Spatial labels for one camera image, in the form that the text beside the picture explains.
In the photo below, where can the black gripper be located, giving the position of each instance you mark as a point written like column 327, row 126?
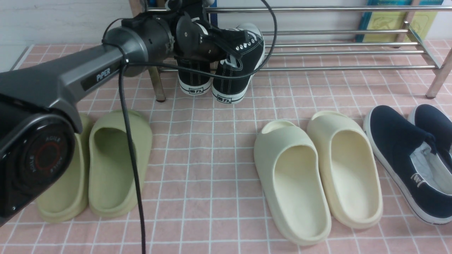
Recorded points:
column 196, row 38

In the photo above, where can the black canvas sneaker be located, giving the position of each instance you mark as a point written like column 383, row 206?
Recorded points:
column 231, row 91
column 190, row 83

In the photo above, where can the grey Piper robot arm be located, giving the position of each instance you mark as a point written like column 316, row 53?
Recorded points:
column 39, row 117

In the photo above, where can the stainless steel shoe rack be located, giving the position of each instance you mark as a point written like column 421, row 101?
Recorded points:
column 335, row 53

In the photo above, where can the left navy slip-on shoe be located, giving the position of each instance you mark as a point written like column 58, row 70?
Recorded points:
column 409, row 155

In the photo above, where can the navy slip-on shoe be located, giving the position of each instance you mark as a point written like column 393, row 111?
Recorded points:
column 434, row 121
column 409, row 155

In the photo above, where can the right navy slip-on shoe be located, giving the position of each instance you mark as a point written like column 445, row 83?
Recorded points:
column 434, row 121

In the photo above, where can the pink checkered tablecloth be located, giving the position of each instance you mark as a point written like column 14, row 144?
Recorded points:
column 202, row 194

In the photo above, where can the left cream slipper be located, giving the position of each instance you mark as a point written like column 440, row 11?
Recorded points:
column 287, row 164

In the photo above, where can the cream slipper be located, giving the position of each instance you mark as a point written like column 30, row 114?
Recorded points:
column 287, row 164
column 348, row 169

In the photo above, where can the right olive green slipper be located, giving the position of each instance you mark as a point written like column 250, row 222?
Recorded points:
column 112, row 191

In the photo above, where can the olive green slipper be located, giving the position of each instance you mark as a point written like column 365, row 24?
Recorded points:
column 112, row 191
column 68, row 197

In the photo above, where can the left olive green slipper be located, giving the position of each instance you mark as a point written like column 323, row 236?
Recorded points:
column 68, row 197

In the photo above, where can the teal and yellow book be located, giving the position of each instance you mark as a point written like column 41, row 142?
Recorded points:
column 421, row 23

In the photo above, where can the right cream slipper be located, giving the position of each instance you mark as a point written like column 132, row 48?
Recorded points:
column 348, row 169

